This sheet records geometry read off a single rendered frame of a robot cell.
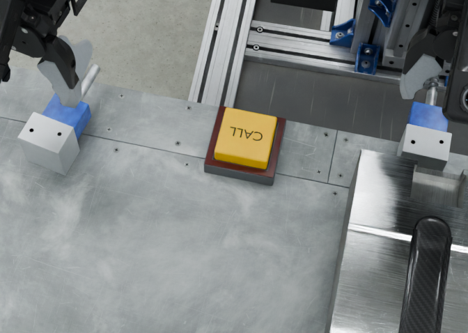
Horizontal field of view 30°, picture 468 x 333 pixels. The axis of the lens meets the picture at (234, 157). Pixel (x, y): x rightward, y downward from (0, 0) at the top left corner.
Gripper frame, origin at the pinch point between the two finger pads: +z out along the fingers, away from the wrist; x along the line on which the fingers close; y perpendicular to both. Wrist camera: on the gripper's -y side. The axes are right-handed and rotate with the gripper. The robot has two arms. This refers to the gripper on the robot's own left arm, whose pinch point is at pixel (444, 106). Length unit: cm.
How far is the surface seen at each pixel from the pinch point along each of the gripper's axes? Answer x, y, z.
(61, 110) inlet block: 40.3, -5.5, 9.3
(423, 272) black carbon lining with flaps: -1.2, -16.3, 4.9
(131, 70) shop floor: 57, 54, 93
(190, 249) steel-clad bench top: 22.4, -16.5, 13.3
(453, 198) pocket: -3.4, -6.7, 6.6
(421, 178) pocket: 0.2, -5.1, 6.6
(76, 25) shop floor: 73, 63, 93
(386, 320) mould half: 1.6, -22.1, 4.7
